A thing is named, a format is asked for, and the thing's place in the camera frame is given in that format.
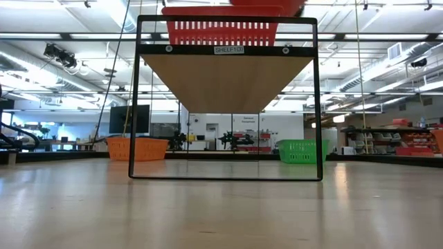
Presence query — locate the black hanging cable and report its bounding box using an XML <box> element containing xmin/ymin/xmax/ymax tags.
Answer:
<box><xmin>92</xmin><ymin>0</ymin><xmax>132</xmax><ymax>146</ymax></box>

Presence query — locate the background rack with red bins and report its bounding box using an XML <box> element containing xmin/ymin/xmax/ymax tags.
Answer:
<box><xmin>232</xmin><ymin>130</ymin><xmax>274</xmax><ymax>154</ymax></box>

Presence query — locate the white ceiling vent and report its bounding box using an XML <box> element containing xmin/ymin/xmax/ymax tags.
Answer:
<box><xmin>387</xmin><ymin>41</ymin><xmax>404</xmax><ymax>61</ymax></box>

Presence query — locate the red plastic basket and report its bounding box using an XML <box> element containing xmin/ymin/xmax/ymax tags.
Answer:
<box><xmin>161</xmin><ymin>6</ymin><xmax>283</xmax><ymax>47</ymax></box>
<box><xmin>229</xmin><ymin>0</ymin><xmax>308</xmax><ymax>17</ymax></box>

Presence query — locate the black monitor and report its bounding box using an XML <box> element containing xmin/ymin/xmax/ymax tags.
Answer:
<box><xmin>109</xmin><ymin>104</ymin><xmax>151</xmax><ymax>135</ymax></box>

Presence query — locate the black overhead light bar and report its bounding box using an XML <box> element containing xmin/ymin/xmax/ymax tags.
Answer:
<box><xmin>0</xmin><ymin>31</ymin><xmax>443</xmax><ymax>43</ymax></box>

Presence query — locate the orange plastic basket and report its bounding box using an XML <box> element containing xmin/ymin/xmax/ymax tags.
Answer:
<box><xmin>431</xmin><ymin>129</ymin><xmax>443</xmax><ymax>155</ymax></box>
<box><xmin>105</xmin><ymin>136</ymin><xmax>170</xmax><ymax>162</ymax></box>

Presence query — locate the black frame wooden shelf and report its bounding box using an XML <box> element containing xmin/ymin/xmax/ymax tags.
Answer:
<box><xmin>128</xmin><ymin>15</ymin><xmax>324</xmax><ymax>182</ymax></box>

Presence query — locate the thin yellow hanging cable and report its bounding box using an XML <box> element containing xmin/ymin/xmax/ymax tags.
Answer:
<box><xmin>121</xmin><ymin>62</ymin><xmax>136</xmax><ymax>139</ymax></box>

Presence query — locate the white shelf label sticker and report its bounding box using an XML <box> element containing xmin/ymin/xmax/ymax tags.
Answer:
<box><xmin>213</xmin><ymin>46</ymin><xmax>245</xmax><ymax>55</ymax></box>

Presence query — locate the background wooden desk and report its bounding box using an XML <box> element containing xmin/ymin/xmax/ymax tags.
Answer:
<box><xmin>33</xmin><ymin>139</ymin><xmax>96</xmax><ymax>152</ymax></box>

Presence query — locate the green plastic basket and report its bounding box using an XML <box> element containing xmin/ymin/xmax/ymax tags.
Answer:
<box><xmin>276</xmin><ymin>138</ymin><xmax>329</xmax><ymax>165</ymax></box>

